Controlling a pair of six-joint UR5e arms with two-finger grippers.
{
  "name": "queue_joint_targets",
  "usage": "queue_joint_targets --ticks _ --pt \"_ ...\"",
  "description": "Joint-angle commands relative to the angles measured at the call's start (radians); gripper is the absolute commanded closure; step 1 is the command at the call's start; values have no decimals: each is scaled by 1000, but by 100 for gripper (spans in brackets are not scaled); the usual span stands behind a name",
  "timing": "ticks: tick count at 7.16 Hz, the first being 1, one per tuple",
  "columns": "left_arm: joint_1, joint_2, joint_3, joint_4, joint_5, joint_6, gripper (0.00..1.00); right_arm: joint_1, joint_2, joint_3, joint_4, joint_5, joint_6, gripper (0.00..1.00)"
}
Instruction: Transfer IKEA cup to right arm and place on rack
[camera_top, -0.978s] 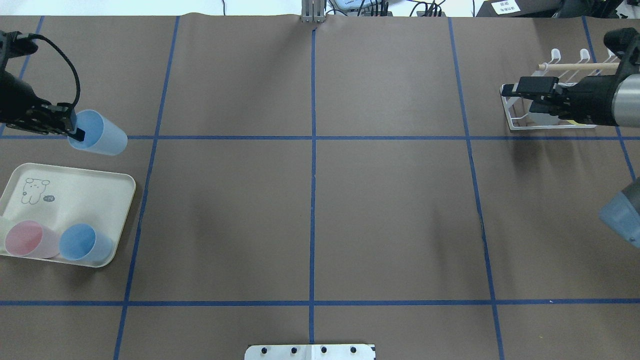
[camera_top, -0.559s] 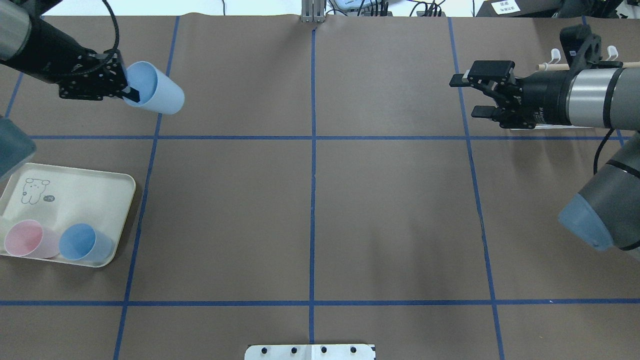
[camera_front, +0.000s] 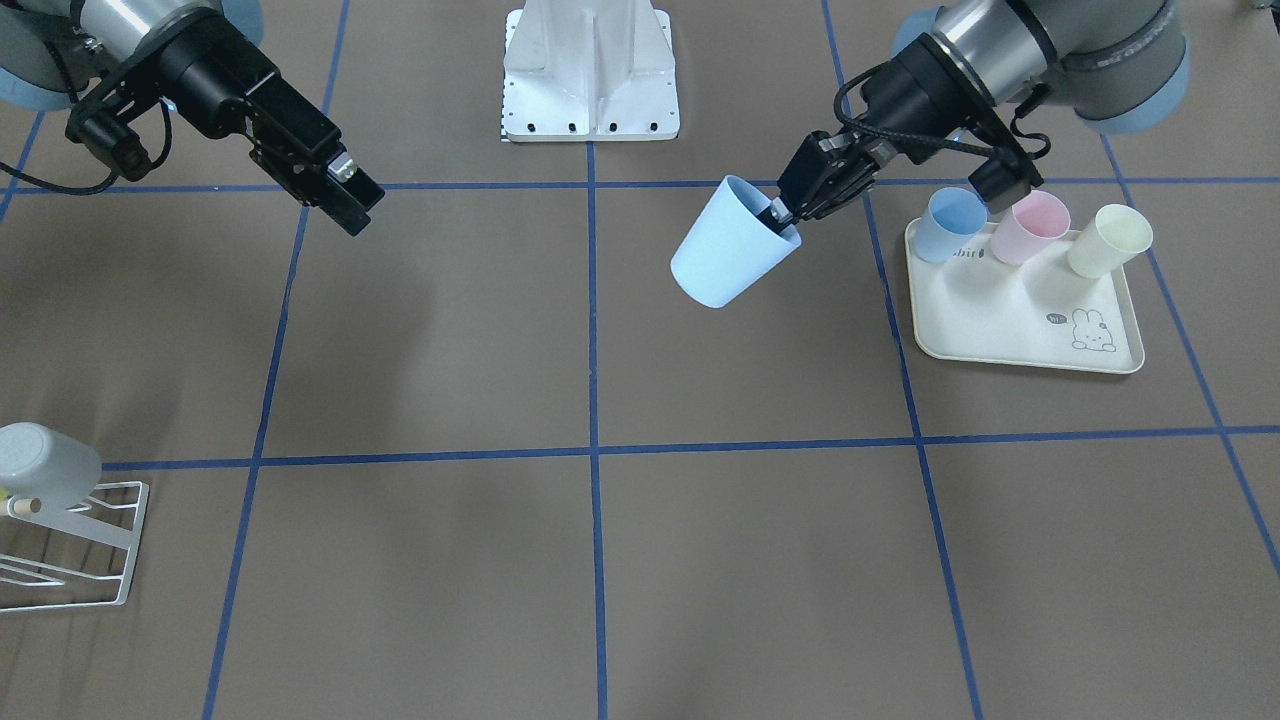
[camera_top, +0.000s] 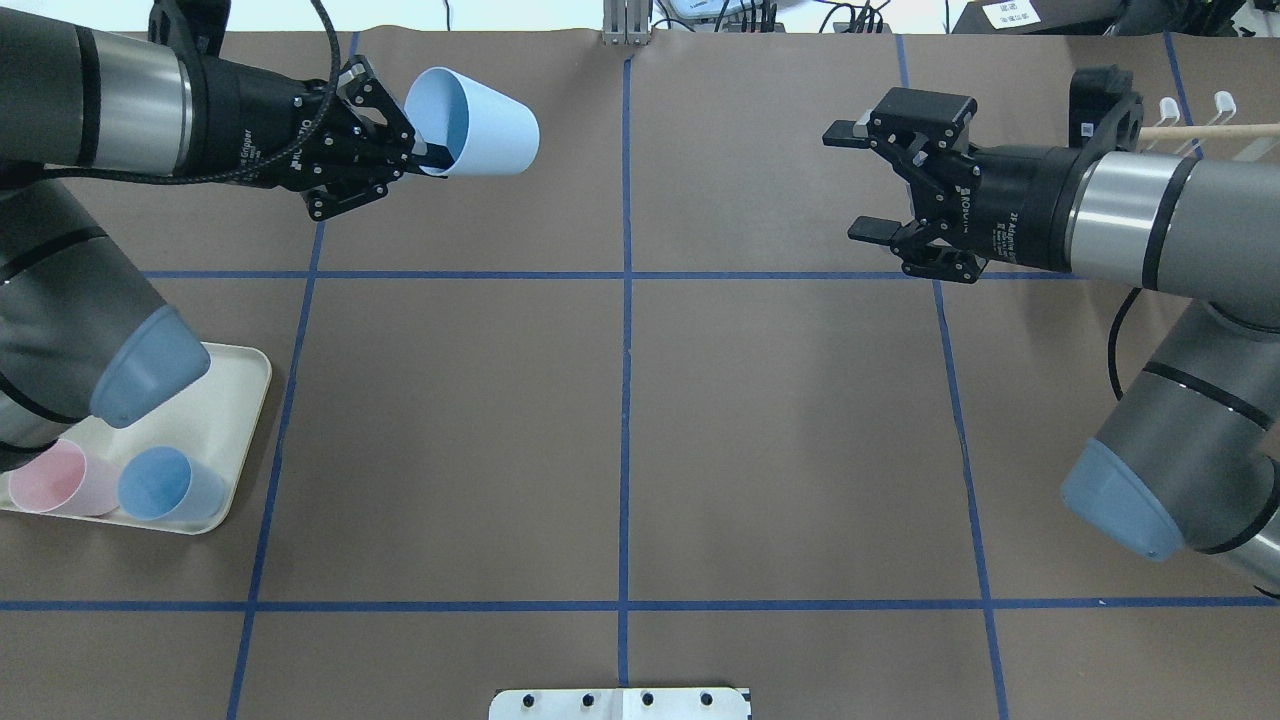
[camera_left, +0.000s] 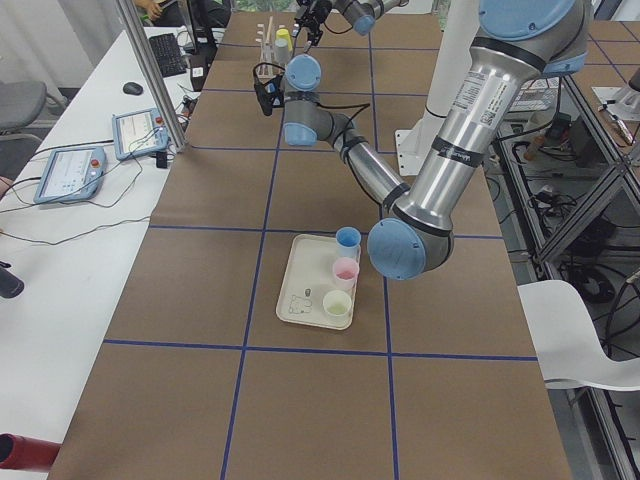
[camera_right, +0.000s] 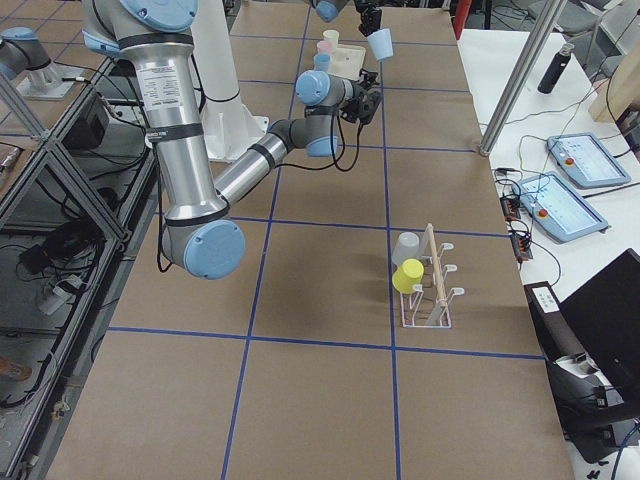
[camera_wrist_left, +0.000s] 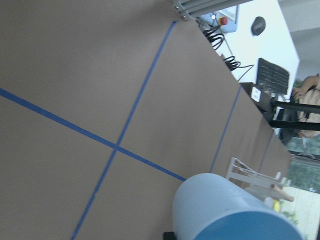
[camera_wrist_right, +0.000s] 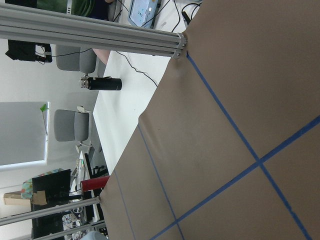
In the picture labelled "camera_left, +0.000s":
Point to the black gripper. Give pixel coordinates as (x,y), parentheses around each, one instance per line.
(276,96)
(318,11)

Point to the yellow plastic cup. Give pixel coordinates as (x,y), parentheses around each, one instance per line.
(284,35)

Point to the grey plastic cup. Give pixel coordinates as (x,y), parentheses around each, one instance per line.
(282,52)

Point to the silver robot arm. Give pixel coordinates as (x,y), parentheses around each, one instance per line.
(512,43)
(361,16)

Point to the light blue plastic cup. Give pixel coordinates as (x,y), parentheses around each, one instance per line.
(348,241)

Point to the pink plastic cup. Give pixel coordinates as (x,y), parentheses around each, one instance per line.
(345,273)

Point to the cream plastic cup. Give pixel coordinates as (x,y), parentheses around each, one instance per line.
(337,303)

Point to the black monitor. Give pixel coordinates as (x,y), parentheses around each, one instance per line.
(205,17)

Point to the black keyboard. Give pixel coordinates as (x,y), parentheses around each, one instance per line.
(168,55)

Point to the seated person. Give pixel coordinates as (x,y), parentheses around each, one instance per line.
(160,13)

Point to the far teach pendant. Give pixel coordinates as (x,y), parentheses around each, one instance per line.
(139,133)

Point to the teach pendant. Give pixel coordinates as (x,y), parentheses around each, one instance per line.
(139,133)
(71,174)

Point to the black computer mouse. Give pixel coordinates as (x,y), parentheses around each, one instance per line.
(132,88)

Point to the cream serving tray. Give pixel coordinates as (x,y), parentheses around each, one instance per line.
(307,278)

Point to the near teach pendant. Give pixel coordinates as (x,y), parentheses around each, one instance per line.
(71,174)

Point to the white chair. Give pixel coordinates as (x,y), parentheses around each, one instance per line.
(566,343)

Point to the white wire cup rack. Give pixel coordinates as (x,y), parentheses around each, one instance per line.
(266,35)

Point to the aluminium frame post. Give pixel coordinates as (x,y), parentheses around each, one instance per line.
(150,70)

